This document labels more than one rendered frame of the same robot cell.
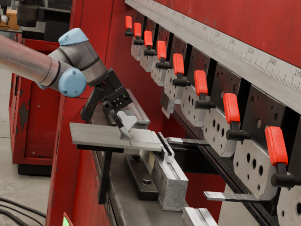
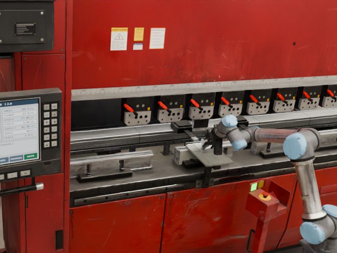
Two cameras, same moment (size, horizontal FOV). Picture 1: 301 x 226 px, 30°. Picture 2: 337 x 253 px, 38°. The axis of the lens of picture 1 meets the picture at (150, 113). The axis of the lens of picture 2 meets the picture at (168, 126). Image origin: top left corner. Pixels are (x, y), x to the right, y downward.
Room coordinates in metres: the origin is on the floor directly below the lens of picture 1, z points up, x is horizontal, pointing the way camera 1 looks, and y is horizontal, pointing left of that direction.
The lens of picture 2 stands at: (2.48, 2.53, 2.26)
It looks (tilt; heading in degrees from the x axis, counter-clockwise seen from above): 24 degrees down; 257
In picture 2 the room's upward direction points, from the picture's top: 6 degrees clockwise
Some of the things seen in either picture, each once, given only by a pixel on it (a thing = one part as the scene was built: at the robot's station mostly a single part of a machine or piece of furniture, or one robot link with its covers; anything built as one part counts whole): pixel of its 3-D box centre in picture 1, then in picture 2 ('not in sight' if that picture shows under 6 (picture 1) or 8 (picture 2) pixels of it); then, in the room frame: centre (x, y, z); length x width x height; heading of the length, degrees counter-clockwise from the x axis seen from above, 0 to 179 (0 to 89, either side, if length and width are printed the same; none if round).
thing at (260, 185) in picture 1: (277, 143); (307, 95); (0.93, -0.22, 1.26); 0.15 x 0.09 x 0.17; 13
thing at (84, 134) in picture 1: (113, 136); (209, 153); (1.65, 0.10, 1.00); 0.26 x 0.18 x 0.01; 103
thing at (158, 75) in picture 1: (172, 56); (199, 103); (1.70, -0.04, 1.26); 0.15 x 0.09 x 0.17; 13
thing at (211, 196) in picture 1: (255, 195); (242, 125); (1.31, -0.29, 1.01); 0.26 x 0.12 x 0.05; 103
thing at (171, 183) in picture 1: (160, 168); (204, 152); (1.63, -0.06, 0.92); 0.39 x 0.06 x 0.10; 13
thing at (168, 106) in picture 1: (167, 100); (200, 123); (1.68, -0.05, 1.13); 0.10 x 0.02 x 0.10; 13
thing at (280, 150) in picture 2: not in sight; (280, 152); (1.08, -0.13, 0.89); 0.30 x 0.05 x 0.03; 13
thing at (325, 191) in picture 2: not in sight; (329, 190); (0.65, -0.13, 0.58); 0.15 x 0.02 x 0.07; 13
